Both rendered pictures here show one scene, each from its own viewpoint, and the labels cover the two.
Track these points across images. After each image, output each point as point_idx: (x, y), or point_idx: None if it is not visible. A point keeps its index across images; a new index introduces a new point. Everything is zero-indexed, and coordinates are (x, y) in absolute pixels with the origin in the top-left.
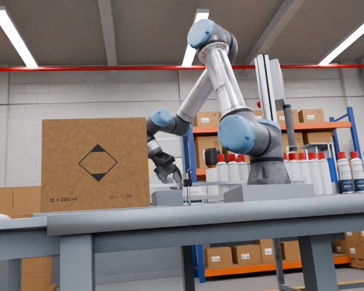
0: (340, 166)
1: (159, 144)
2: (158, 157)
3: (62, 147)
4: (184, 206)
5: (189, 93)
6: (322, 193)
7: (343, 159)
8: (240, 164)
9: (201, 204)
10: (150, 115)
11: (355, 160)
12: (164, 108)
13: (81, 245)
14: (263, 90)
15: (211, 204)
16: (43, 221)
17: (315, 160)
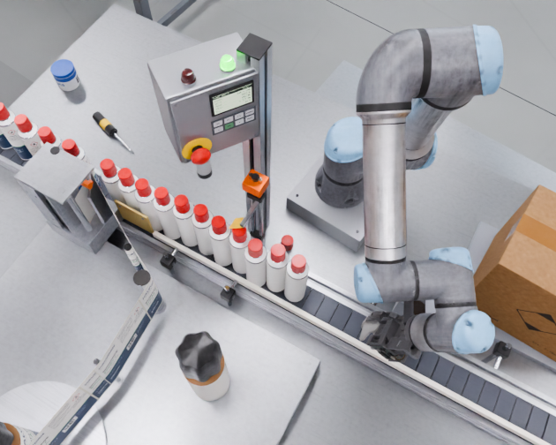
0: (86, 162)
1: (420, 315)
2: (424, 313)
3: None
4: (520, 154)
5: (403, 203)
6: None
7: (81, 149)
8: (266, 250)
9: (509, 148)
10: (472, 274)
11: (61, 140)
12: (451, 247)
13: None
14: (270, 109)
15: (503, 145)
16: None
17: (133, 175)
